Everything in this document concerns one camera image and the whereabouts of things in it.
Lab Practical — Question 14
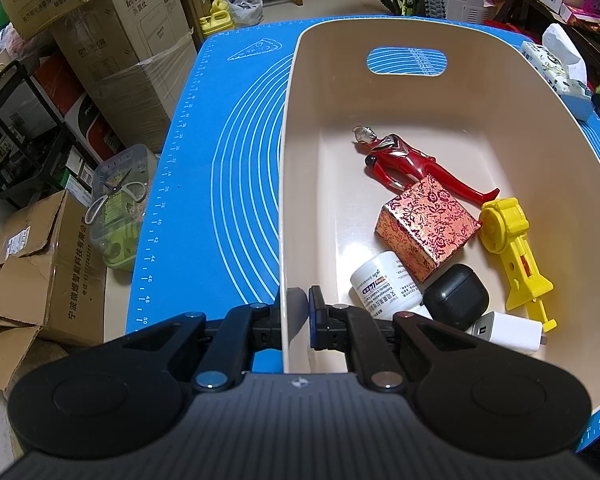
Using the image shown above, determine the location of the white pill bottle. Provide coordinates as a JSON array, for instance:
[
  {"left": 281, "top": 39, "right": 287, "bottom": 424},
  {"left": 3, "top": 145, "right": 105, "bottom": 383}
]
[{"left": 350, "top": 252, "right": 431, "bottom": 321}]

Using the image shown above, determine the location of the beige plastic storage bin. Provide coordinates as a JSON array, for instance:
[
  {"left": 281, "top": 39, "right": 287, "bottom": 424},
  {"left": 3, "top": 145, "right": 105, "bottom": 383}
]
[{"left": 278, "top": 18, "right": 600, "bottom": 407}]

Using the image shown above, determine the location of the black earbuds case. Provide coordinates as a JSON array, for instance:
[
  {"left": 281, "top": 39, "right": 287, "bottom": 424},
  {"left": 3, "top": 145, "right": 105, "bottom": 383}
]
[{"left": 422, "top": 263, "right": 489, "bottom": 330}]

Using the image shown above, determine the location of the red patterned gift box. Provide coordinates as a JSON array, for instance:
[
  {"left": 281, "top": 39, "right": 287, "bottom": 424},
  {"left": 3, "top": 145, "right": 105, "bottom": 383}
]
[{"left": 375, "top": 176, "right": 481, "bottom": 283}]

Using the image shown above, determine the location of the yellow plastic toy tool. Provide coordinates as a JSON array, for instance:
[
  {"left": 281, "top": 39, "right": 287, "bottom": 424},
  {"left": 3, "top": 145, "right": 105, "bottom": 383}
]
[{"left": 479, "top": 197, "right": 557, "bottom": 333}]

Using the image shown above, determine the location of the red Ultraman action figure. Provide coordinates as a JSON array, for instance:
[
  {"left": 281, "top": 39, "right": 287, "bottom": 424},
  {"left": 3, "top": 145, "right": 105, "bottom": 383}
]
[{"left": 352, "top": 126, "right": 500, "bottom": 207}]

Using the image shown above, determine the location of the white USB charger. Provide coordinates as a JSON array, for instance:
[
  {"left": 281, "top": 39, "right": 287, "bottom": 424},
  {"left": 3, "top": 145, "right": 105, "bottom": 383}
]
[{"left": 467, "top": 311, "right": 545, "bottom": 354}]

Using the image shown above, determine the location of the floral tissue box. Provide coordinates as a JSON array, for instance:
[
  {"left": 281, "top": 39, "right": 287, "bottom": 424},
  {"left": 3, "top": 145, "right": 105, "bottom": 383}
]
[{"left": 520, "top": 23, "right": 594, "bottom": 122}]

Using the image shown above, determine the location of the blue silicone baking mat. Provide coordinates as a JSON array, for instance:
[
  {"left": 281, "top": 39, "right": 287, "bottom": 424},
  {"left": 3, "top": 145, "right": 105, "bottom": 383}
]
[{"left": 126, "top": 16, "right": 600, "bottom": 444}]

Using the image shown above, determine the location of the dark wooden side table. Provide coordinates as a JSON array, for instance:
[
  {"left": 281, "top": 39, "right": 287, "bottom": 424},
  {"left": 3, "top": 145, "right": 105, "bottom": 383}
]
[{"left": 488, "top": 0, "right": 600, "bottom": 72}]

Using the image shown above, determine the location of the clear plastic container with scissors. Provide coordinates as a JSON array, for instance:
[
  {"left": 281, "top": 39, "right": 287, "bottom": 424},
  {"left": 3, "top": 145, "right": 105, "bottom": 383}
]
[{"left": 84, "top": 144, "right": 158, "bottom": 272}]

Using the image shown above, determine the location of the torn cardboard box on floor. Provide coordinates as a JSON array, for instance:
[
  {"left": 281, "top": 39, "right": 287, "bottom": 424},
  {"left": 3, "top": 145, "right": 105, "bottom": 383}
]
[{"left": 0, "top": 191, "right": 106, "bottom": 392}]

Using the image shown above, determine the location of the wrapped lower cardboard box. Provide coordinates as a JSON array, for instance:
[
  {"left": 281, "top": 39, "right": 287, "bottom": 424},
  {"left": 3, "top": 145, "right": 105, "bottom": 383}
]
[{"left": 87, "top": 32, "right": 197, "bottom": 153}]

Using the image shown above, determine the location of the black metal shelf rack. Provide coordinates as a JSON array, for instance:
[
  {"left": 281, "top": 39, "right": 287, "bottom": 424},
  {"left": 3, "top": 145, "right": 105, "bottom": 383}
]
[{"left": 0, "top": 61, "right": 80, "bottom": 209}]

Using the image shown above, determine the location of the yellow jug on floor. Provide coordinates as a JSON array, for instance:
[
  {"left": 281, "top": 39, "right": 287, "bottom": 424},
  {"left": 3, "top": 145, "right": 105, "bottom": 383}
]
[{"left": 199, "top": 0, "right": 235, "bottom": 38}]

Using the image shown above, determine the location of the white plastic bag on floor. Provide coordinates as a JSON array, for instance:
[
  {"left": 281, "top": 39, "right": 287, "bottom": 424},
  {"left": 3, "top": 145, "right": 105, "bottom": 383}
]
[{"left": 225, "top": 0, "right": 263, "bottom": 28}]

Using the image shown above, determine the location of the large stacked cardboard box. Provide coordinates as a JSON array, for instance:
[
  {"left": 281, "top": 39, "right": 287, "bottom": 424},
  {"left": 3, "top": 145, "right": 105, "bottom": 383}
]
[{"left": 50, "top": 0, "right": 189, "bottom": 86}]

